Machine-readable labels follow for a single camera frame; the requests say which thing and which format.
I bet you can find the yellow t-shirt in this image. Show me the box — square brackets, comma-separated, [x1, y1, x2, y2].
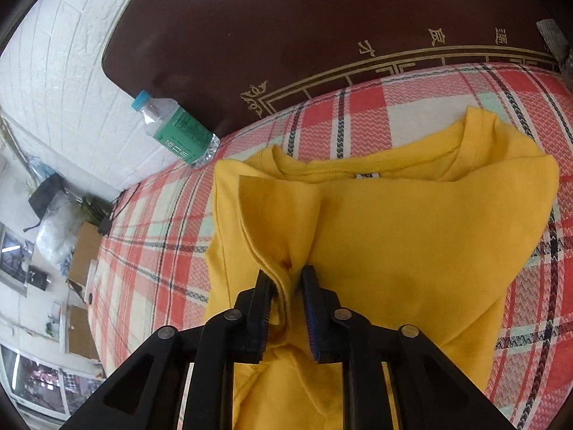
[206, 108, 559, 429]

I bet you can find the red plaid bed sheet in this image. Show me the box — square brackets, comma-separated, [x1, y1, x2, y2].
[88, 63, 572, 429]

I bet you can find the lower cardboard box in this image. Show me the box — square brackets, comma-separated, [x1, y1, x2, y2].
[66, 306, 99, 360]

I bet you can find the cardboard box near bed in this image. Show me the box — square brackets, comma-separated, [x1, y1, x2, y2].
[68, 221, 102, 286]

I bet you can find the green label water bottle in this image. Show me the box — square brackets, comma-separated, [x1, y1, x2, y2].
[131, 90, 221, 169]

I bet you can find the white plastic bag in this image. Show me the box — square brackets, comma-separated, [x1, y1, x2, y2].
[36, 192, 85, 276]

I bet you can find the glass door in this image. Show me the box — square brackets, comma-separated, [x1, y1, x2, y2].
[1, 345, 104, 421]

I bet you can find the black bag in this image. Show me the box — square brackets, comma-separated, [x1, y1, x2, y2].
[28, 173, 64, 220]

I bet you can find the dark brown wooden headboard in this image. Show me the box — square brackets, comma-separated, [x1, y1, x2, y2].
[102, 0, 558, 137]

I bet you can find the grey brown garment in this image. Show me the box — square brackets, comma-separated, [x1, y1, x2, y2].
[536, 19, 572, 67]

